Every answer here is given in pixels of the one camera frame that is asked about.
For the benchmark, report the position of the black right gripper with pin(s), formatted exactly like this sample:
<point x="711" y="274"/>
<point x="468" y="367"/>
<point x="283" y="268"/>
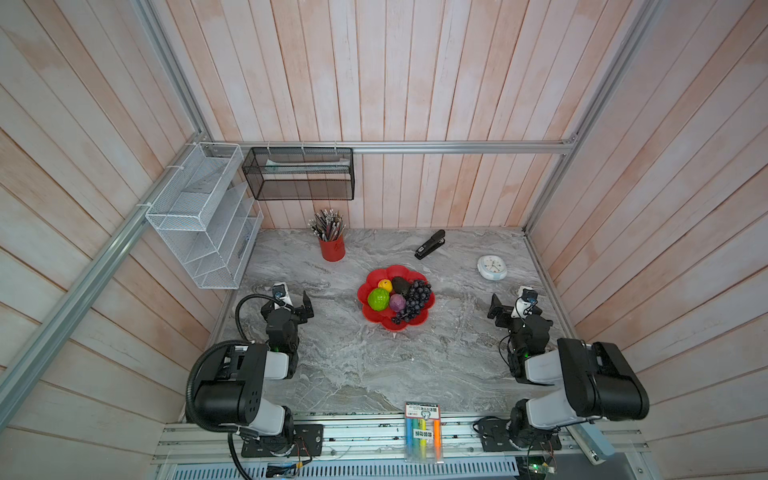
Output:
<point x="496" y="308"/>

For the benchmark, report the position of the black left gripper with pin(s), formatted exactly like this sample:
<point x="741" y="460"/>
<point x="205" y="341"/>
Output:
<point x="299" y="311"/>

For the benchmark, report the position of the green fake custard apple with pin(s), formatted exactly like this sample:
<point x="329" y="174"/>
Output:
<point x="378" y="299"/>

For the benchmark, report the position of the yellow fake fruit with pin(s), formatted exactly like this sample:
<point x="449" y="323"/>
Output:
<point x="385" y="284"/>

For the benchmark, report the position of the purple fake fruit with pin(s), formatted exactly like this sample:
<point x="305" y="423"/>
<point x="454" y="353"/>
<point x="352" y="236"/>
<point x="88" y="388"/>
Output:
<point x="397" y="303"/>

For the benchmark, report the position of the dark fake grape bunch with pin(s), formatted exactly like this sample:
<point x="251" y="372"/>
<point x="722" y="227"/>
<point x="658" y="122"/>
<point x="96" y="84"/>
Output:
<point x="419" y="295"/>

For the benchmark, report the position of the dark fake avocado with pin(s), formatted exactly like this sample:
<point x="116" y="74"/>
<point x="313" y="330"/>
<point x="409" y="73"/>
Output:
<point x="401" y="286"/>

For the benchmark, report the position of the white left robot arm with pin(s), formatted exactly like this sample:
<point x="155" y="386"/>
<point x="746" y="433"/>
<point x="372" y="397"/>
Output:
<point x="224" y="389"/>

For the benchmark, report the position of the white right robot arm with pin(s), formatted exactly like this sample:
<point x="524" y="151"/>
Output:
<point x="591" y="381"/>

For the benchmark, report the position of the red flower-shaped fruit bowl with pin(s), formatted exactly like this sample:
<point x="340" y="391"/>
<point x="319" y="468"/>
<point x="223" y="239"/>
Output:
<point x="385" y="317"/>

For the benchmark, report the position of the white round clock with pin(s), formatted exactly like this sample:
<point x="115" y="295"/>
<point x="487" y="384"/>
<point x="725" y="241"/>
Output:
<point x="492" y="267"/>

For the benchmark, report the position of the red metal pencil bucket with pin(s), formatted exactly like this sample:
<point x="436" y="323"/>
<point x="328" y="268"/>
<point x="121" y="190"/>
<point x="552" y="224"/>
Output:
<point x="333" y="250"/>

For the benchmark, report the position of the bundle of pencils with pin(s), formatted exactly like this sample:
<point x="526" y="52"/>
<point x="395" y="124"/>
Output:
<point x="327" y="225"/>

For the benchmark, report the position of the blue grey device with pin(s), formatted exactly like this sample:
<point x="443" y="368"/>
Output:
<point x="592" y="442"/>

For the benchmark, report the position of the black stapler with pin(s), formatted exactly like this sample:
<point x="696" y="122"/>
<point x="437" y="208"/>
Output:
<point x="432" y="244"/>

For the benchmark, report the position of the highlighter marker pack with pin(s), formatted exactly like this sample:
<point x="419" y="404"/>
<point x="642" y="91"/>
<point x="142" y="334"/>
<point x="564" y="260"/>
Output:
<point x="423" y="432"/>

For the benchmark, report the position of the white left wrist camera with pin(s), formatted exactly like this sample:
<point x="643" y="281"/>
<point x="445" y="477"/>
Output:
<point x="280" y="291"/>

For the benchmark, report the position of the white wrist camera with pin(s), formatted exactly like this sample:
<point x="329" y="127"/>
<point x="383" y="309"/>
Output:
<point x="526" y="302"/>
<point x="280" y="291"/>

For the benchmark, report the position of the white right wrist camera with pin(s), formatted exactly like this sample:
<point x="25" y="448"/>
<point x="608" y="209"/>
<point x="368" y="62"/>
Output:
<point x="526" y="302"/>

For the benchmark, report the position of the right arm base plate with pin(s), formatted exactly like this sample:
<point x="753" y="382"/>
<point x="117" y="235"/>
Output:
<point x="504" y="435"/>

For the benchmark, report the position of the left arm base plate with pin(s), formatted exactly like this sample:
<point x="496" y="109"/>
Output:
<point x="303" y="440"/>

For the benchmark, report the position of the white wire mesh shelf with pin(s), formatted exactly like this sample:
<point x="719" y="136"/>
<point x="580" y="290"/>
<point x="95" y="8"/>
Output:
<point x="205" y="216"/>

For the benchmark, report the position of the black wire mesh basket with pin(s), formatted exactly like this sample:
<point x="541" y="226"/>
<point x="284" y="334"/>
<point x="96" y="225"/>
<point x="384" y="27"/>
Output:
<point x="300" y="173"/>

